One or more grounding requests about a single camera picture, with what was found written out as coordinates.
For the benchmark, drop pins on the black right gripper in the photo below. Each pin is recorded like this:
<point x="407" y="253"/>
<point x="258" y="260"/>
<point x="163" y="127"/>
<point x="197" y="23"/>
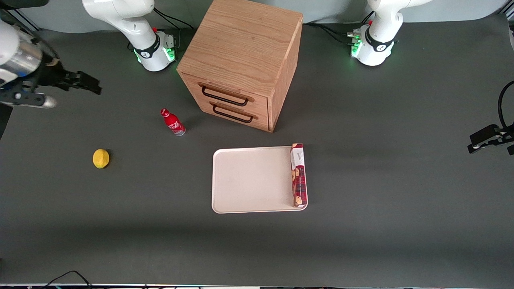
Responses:
<point x="50" y="77"/>

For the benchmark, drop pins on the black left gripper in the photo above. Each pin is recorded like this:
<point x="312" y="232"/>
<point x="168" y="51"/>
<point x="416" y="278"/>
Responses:
<point x="485" y="139"/>

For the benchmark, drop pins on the red coke bottle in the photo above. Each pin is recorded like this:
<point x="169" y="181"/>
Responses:
<point x="172" y="123"/>

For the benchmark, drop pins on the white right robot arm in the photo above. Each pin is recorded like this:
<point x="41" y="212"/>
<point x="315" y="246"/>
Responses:
<point x="132" y="24"/>

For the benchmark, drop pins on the beige plastic tray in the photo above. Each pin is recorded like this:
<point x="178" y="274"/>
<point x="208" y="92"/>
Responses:
<point x="253" y="180"/>

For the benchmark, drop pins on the yellow lemon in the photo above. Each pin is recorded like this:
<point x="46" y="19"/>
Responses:
<point x="100" y="159"/>

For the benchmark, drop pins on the wooden drawer cabinet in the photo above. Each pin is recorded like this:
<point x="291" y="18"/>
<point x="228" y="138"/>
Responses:
<point x="241" y="40"/>

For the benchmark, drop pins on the wooden drawer front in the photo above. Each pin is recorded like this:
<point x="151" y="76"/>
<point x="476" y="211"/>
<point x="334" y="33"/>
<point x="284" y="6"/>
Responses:
<point x="261" y="102"/>
<point x="263" y="120"/>

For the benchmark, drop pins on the red cookie box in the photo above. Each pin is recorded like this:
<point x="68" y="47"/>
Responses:
<point x="299" y="176"/>

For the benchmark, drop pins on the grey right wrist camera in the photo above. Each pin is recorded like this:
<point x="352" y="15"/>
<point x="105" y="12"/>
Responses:
<point x="40" y="101"/>

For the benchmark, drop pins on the aluminium frame profile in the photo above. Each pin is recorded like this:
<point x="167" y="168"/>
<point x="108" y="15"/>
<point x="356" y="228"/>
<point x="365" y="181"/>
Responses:
<point x="24" y="19"/>

